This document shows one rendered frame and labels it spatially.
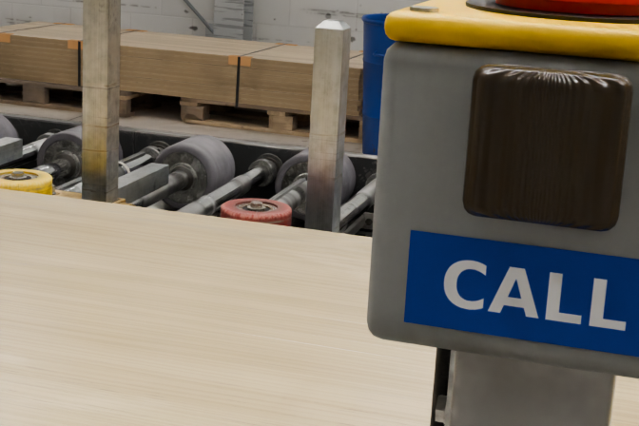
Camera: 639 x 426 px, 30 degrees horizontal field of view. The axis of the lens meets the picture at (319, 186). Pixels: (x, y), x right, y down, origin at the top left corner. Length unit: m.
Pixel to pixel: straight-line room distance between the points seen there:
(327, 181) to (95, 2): 0.36
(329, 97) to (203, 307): 0.46
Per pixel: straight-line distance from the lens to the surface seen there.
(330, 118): 1.41
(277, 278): 1.11
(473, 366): 0.27
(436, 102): 0.24
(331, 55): 1.40
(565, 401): 0.27
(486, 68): 0.23
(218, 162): 1.93
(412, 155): 0.24
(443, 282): 0.25
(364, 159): 1.96
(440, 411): 0.28
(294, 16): 7.80
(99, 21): 1.51
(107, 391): 0.86
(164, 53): 6.73
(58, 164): 1.95
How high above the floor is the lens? 1.24
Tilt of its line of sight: 13 degrees down
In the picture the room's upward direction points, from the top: 3 degrees clockwise
